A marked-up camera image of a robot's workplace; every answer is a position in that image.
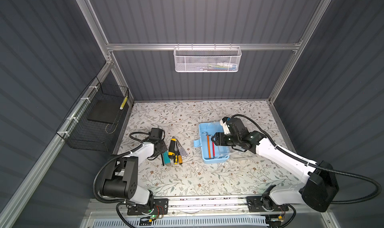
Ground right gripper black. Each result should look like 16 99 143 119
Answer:
210 131 239 146

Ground red hex key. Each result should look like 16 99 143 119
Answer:
212 142 215 159

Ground blue plastic tool box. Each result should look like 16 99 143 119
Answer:
194 122 230 164

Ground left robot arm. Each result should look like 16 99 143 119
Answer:
92 128 167 210

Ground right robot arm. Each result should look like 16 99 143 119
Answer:
211 117 339 213

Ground yellow black ratchet screwdriver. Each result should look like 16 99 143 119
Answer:
168 137 177 160

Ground small yellow black screwdriver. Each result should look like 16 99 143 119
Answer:
174 151 183 165

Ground yellow marker in basket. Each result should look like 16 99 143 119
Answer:
120 96 128 110

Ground black foam pad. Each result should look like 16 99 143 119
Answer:
87 100 122 124

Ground items in white basket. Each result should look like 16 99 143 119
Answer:
196 62 238 72

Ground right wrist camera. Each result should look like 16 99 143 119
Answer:
220 117 231 135

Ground black wire basket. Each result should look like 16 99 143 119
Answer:
57 78 130 152

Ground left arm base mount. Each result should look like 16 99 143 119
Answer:
127 198 169 216

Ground aluminium front rail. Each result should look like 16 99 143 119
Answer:
86 196 328 219

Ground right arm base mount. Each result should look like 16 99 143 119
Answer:
246 196 289 213

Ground white wire mesh basket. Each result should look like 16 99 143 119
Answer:
173 46 242 73

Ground white perforated cable duct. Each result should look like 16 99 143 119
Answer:
89 215 271 228

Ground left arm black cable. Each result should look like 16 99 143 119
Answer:
92 131 154 205

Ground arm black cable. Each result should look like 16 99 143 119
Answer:
92 131 154 205
230 114 382 205

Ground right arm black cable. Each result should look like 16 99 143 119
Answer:
230 114 382 205

